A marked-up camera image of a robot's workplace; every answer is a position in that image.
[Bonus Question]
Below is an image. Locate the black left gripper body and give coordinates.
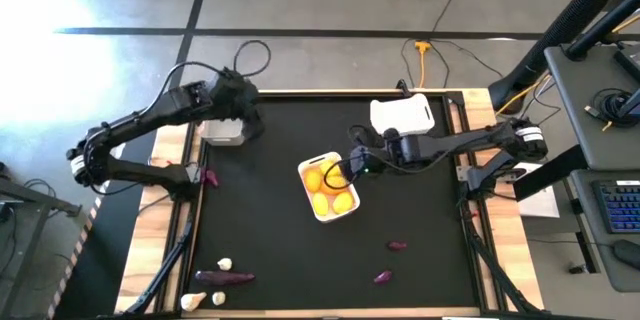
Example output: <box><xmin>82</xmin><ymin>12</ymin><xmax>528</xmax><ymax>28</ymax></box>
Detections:
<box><xmin>209</xmin><ymin>69</ymin><xmax>264</xmax><ymax>124</ymax></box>

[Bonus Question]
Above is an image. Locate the black stand pole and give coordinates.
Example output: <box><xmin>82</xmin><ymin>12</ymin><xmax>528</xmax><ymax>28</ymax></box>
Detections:
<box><xmin>563</xmin><ymin>0</ymin><xmax>640</xmax><ymax>61</ymax></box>

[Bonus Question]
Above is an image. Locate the yellow lemon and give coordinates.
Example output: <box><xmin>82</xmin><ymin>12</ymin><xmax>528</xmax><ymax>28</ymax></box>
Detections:
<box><xmin>311</xmin><ymin>192</ymin><xmax>331</xmax><ymax>216</ymax></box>
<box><xmin>331</xmin><ymin>190</ymin><xmax>355</xmax><ymax>215</ymax></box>
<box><xmin>319</xmin><ymin>159</ymin><xmax>343</xmax><ymax>177</ymax></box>
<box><xmin>321</xmin><ymin>174</ymin><xmax>349</xmax><ymax>197</ymax></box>
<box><xmin>303</xmin><ymin>168</ymin><xmax>324</xmax><ymax>194</ymax></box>

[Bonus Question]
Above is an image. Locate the black tower fan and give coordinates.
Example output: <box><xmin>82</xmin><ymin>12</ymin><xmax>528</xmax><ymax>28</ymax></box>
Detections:
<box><xmin>487</xmin><ymin>0</ymin><xmax>640</xmax><ymax>115</ymax></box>

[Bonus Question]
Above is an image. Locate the long purple eggplant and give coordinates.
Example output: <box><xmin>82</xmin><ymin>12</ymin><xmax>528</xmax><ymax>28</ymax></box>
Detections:
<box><xmin>194</xmin><ymin>269</ymin><xmax>257</xmax><ymax>288</ymax></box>

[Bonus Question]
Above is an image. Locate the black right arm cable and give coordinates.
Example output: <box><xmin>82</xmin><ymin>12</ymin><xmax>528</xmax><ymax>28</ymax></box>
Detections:
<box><xmin>323</xmin><ymin>123</ymin><xmax>381</xmax><ymax>192</ymax></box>

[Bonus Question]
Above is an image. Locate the black coiled cable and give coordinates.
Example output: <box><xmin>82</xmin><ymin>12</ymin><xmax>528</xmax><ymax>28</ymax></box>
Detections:
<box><xmin>583</xmin><ymin>87</ymin><xmax>639</xmax><ymax>131</ymax></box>

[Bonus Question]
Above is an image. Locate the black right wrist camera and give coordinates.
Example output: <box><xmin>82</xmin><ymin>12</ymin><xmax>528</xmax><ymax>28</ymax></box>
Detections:
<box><xmin>380</xmin><ymin>127</ymin><xmax>407</xmax><ymax>147</ymax></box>

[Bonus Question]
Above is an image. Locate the black computer mouse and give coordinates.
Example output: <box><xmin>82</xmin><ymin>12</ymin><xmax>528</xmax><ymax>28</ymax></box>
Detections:
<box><xmin>612</xmin><ymin>238</ymin><xmax>640</xmax><ymax>271</ymax></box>

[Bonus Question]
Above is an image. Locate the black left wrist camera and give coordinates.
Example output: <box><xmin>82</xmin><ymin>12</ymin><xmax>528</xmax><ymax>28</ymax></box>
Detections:
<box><xmin>183</xmin><ymin>81</ymin><xmax>214</xmax><ymax>111</ymax></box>

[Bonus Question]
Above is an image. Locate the backlit black keyboard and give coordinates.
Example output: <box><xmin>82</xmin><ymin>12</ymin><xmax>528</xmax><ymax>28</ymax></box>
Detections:
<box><xmin>592</xmin><ymin>178</ymin><xmax>640</xmax><ymax>235</ymax></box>

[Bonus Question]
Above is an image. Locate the black desk leg bar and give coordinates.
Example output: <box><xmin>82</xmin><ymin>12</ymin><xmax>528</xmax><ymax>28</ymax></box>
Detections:
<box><xmin>512</xmin><ymin>143</ymin><xmax>591</xmax><ymax>202</ymax></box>

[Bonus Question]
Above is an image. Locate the grey desk top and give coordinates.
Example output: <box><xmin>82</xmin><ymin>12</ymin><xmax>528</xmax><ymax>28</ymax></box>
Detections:
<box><xmin>543</xmin><ymin>42</ymin><xmax>640</xmax><ymax>172</ymax></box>
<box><xmin>569</xmin><ymin>167</ymin><xmax>640</xmax><ymax>294</ymax></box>

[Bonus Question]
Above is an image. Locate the white plastic basket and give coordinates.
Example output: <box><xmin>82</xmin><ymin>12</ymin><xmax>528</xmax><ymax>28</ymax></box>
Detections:
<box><xmin>199</xmin><ymin>117</ymin><xmax>247</xmax><ymax>148</ymax></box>
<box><xmin>368</xmin><ymin>92</ymin><xmax>436</xmax><ymax>137</ymax></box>
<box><xmin>296</xmin><ymin>150</ymin><xmax>362</xmax><ymax>224</ymax></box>

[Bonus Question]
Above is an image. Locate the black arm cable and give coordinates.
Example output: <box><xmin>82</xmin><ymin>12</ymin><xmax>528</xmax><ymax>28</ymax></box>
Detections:
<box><xmin>149</xmin><ymin>38</ymin><xmax>272</xmax><ymax>111</ymax></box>
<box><xmin>323</xmin><ymin>123</ymin><xmax>381</xmax><ymax>192</ymax></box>

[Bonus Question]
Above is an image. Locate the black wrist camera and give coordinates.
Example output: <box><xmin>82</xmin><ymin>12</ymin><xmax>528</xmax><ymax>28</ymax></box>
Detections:
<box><xmin>183</xmin><ymin>81</ymin><xmax>214</xmax><ymax>111</ymax></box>
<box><xmin>380</xmin><ymin>127</ymin><xmax>407</xmax><ymax>147</ymax></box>

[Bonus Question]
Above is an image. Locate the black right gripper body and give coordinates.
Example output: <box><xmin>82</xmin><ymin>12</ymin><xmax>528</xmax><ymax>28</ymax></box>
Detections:
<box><xmin>367</xmin><ymin>134</ymin><xmax>426</xmax><ymax>174</ymax></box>

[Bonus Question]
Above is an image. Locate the grey metal stand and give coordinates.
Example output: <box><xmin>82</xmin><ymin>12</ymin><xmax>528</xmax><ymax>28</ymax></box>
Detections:
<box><xmin>0</xmin><ymin>159</ymin><xmax>84</xmax><ymax>320</ymax></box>

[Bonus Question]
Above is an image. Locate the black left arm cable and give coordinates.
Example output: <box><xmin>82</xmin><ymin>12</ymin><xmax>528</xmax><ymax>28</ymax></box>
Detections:
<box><xmin>149</xmin><ymin>38</ymin><xmax>272</xmax><ymax>111</ymax></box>

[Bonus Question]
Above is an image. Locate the yellow power plug cable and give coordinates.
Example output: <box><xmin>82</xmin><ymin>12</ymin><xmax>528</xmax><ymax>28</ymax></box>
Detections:
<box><xmin>413</xmin><ymin>39</ymin><xmax>432</xmax><ymax>89</ymax></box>

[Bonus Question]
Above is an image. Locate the white paper sheet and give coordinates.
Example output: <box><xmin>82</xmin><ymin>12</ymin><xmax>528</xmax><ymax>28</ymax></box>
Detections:
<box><xmin>517</xmin><ymin>162</ymin><xmax>561</xmax><ymax>219</ymax></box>

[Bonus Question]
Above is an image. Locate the black floor mat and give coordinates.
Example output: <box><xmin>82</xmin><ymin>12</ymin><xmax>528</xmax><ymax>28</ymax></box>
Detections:
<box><xmin>47</xmin><ymin>114</ymin><xmax>161</xmax><ymax>320</ymax></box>

